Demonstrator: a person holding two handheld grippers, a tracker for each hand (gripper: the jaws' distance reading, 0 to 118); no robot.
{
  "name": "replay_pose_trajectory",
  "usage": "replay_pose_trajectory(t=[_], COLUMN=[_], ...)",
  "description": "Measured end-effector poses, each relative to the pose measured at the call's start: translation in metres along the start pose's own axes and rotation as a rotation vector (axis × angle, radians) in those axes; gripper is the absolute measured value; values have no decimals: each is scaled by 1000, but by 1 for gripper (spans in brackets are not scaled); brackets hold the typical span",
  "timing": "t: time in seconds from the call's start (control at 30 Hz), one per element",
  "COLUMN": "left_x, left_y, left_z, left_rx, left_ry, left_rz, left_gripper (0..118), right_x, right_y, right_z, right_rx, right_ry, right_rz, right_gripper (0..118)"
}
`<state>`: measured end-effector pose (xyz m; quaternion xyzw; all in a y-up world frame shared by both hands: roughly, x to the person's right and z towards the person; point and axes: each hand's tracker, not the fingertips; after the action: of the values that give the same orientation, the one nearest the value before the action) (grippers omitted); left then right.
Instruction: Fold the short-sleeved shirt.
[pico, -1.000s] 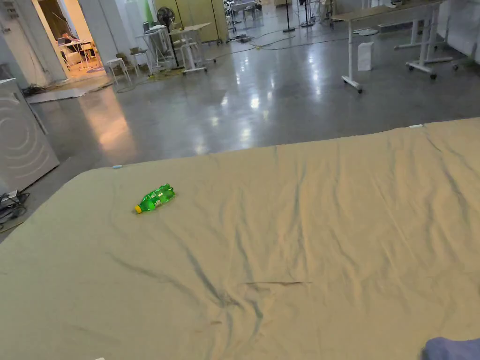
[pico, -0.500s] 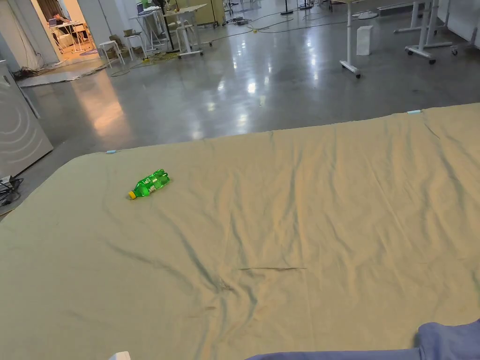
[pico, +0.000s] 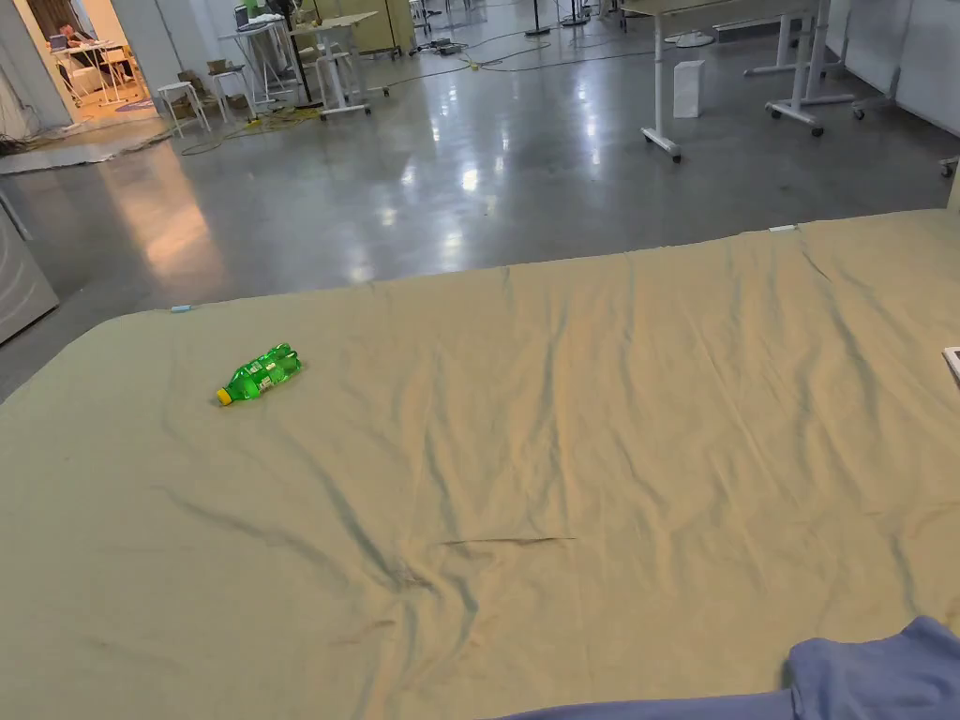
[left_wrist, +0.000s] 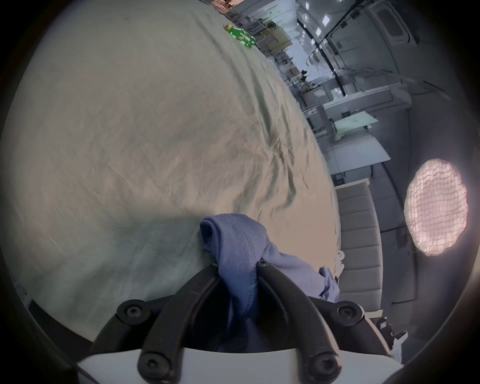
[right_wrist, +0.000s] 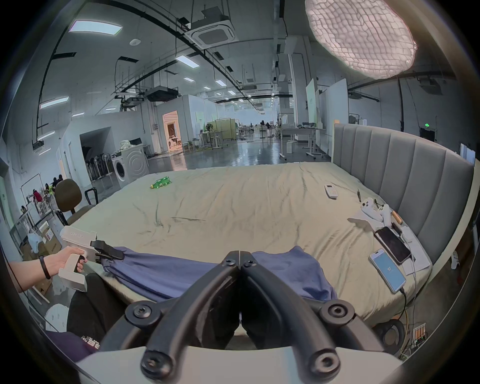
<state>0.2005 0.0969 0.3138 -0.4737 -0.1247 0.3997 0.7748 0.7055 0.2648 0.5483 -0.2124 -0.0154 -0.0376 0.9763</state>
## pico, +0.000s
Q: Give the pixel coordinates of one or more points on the bed with beige sheet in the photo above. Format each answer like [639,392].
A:
[570,420]

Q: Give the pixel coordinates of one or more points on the green plastic bottle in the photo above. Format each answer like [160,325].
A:
[259,374]

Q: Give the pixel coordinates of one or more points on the white desk with beige top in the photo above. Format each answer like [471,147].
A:
[339,52]

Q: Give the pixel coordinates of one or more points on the white paper bag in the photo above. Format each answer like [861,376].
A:
[688,88]

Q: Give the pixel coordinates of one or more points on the white desk on castors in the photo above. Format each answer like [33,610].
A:
[739,45]

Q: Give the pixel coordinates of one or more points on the grey metal cabinet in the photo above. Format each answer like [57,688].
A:
[19,281]

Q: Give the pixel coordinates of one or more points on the white tablet device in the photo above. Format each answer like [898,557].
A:
[953,362]

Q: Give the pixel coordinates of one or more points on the blue garment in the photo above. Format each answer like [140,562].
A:
[862,675]

